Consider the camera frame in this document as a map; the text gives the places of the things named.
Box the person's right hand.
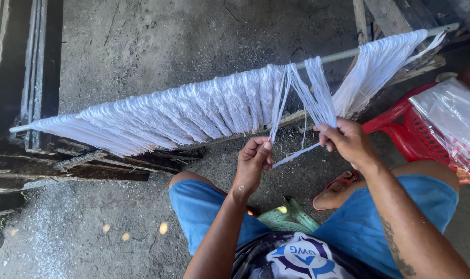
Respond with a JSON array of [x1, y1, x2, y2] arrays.
[[313, 117, 379, 171]]

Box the person's left hand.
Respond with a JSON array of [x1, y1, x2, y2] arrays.
[[232, 136, 274, 196]]

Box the white strand bundle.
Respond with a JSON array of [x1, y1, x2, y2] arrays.
[[269, 56, 337, 169]]

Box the red sandal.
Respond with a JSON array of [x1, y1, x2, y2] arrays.
[[310, 170, 361, 213]]

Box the red plastic chair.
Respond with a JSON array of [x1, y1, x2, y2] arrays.
[[361, 81, 470, 175]]

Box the green plastic stool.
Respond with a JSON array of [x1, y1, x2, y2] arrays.
[[257, 197, 321, 234]]

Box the white strand mass with tail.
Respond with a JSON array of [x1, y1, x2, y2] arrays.
[[332, 29, 447, 119]]

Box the blue shorts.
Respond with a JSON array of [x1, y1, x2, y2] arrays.
[[169, 174, 460, 279]]

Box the long white rod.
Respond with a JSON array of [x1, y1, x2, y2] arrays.
[[9, 22, 460, 134]]

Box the wide row of white strands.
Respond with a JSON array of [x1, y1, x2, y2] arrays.
[[27, 64, 286, 157]]

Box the dark printed shirt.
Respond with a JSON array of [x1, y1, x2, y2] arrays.
[[231, 232, 395, 279]]

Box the clear plastic bags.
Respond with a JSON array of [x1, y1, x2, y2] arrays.
[[409, 77, 470, 185]]

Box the grey timber planks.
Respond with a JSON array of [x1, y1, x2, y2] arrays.
[[343, 0, 470, 90]]

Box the dark weathered wooden frame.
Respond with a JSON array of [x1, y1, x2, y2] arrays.
[[0, 0, 309, 218]]

